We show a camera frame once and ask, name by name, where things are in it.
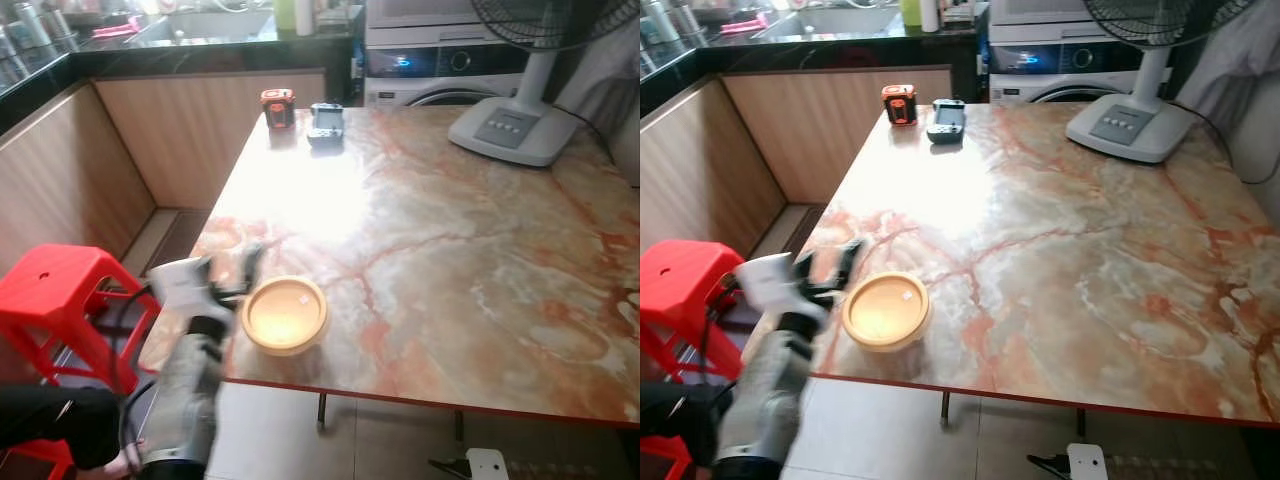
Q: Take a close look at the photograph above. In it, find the steel kitchen sink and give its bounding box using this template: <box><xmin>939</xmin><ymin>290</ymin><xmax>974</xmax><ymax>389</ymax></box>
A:
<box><xmin>752</xmin><ymin>5</ymin><xmax>903</xmax><ymax>42</ymax></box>
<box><xmin>128</xmin><ymin>9</ymin><xmax>278</xmax><ymax>48</ymax></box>

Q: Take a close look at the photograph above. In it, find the white hanging cloth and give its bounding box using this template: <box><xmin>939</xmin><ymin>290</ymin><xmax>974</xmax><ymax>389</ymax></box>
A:
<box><xmin>1175</xmin><ymin>0</ymin><xmax>1280</xmax><ymax>113</ymax></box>
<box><xmin>553</xmin><ymin>18</ymin><xmax>641</xmax><ymax>143</ymax></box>

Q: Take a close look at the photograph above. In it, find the black kitchen countertop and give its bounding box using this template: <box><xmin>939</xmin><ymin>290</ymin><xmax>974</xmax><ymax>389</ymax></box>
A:
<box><xmin>640</xmin><ymin>8</ymin><xmax>986</xmax><ymax>113</ymax></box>
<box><xmin>0</xmin><ymin>8</ymin><xmax>363</xmax><ymax>133</ymax></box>

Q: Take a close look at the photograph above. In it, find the white standing fan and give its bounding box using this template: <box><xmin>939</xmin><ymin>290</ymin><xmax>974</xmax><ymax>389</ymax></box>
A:
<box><xmin>1066</xmin><ymin>0</ymin><xmax>1263</xmax><ymax>165</ymax></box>
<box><xmin>448</xmin><ymin>0</ymin><xmax>641</xmax><ymax>168</ymax></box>

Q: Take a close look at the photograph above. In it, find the white washing machine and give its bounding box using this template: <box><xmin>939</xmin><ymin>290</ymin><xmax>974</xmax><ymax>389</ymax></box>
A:
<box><xmin>988</xmin><ymin>0</ymin><xmax>1153</xmax><ymax>106</ymax></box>
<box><xmin>363</xmin><ymin>0</ymin><xmax>563</xmax><ymax>109</ymax></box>

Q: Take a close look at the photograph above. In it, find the orange marble pattern table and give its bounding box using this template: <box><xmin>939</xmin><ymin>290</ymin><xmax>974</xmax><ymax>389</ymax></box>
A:
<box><xmin>742</xmin><ymin>100</ymin><xmax>1280</xmax><ymax>441</ymax></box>
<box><xmin>138</xmin><ymin>105</ymin><xmax>641</xmax><ymax>443</ymax></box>

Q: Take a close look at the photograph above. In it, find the light wood cabinet front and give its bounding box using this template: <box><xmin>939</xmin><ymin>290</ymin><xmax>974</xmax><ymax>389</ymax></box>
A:
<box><xmin>0</xmin><ymin>70</ymin><xmax>331</xmax><ymax>273</ymax></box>
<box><xmin>640</xmin><ymin>66</ymin><xmax>953</xmax><ymax>269</ymax></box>

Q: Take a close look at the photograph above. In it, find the person leg in black trousers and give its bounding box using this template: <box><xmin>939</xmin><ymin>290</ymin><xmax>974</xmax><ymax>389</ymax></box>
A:
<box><xmin>0</xmin><ymin>385</ymin><xmax>147</xmax><ymax>477</ymax></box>
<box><xmin>640</xmin><ymin>383</ymin><xmax>723</xmax><ymax>467</ymax></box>

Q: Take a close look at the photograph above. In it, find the steel flask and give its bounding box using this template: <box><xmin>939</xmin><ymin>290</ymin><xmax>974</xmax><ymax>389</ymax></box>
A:
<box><xmin>14</xmin><ymin>0</ymin><xmax>54</xmax><ymax>53</ymax></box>
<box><xmin>645</xmin><ymin>0</ymin><xmax>683</xmax><ymax>47</ymax></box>

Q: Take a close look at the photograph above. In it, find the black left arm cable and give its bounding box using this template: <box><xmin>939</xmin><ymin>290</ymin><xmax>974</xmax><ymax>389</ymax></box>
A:
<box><xmin>698</xmin><ymin>288</ymin><xmax>725</xmax><ymax>403</ymax></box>
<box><xmin>118</xmin><ymin>378</ymin><xmax>154</xmax><ymax>456</ymax></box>

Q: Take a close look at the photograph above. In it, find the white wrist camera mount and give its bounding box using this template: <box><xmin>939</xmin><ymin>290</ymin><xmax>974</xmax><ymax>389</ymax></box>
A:
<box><xmin>466</xmin><ymin>448</ymin><xmax>510</xmax><ymax>480</ymax></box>
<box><xmin>733</xmin><ymin>253</ymin><xmax>803</xmax><ymax>313</ymax></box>
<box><xmin>148</xmin><ymin>257</ymin><xmax>217</xmax><ymax>321</ymax></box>
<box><xmin>1066</xmin><ymin>443</ymin><xmax>1109</xmax><ymax>480</ymax></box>

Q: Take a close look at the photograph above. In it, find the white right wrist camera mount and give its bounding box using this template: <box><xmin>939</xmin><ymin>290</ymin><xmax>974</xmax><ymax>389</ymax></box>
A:
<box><xmin>466</xmin><ymin>448</ymin><xmax>510</xmax><ymax>480</ymax></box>
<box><xmin>1066</xmin><ymin>443</ymin><xmax>1109</xmax><ymax>480</ymax></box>

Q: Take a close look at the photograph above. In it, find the beige round lidded bowl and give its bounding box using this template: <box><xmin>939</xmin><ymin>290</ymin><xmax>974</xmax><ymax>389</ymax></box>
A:
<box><xmin>841</xmin><ymin>272</ymin><xmax>934</xmax><ymax>354</ymax></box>
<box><xmin>240</xmin><ymin>276</ymin><xmax>330</xmax><ymax>358</ymax></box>

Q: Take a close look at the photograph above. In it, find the orange black small device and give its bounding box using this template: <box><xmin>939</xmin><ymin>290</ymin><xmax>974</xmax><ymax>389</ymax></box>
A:
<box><xmin>881</xmin><ymin>85</ymin><xmax>919</xmax><ymax>128</ymax></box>
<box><xmin>261</xmin><ymin>89</ymin><xmax>297</xmax><ymax>132</ymax></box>

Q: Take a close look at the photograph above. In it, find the black fan power cable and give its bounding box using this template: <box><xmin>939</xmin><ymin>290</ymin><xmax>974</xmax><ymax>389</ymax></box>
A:
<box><xmin>553</xmin><ymin>103</ymin><xmax>619</xmax><ymax>163</ymax></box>
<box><xmin>1193</xmin><ymin>98</ymin><xmax>1280</xmax><ymax>187</ymax></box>

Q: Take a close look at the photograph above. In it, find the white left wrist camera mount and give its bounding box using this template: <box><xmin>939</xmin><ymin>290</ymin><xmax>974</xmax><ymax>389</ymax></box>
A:
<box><xmin>148</xmin><ymin>257</ymin><xmax>217</xmax><ymax>321</ymax></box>
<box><xmin>733</xmin><ymin>253</ymin><xmax>803</xmax><ymax>313</ymax></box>

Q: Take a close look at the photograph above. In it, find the red plastic stool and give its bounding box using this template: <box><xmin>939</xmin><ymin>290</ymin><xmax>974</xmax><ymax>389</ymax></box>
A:
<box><xmin>0</xmin><ymin>243</ymin><xmax>162</xmax><ymax>397</ymax></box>
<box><xmin>640</xmin><ymin>240</ymin><xmax>747</xmax><ymax>387</ymax></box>
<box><xmin>640</xmin><ymin>435</ymin><xmax>694</xmax><ymax>480</ymax></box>
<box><xmin>0</xmin><ymin>438</ymin><xmax>77</xmax><ymax>480</ymax></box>

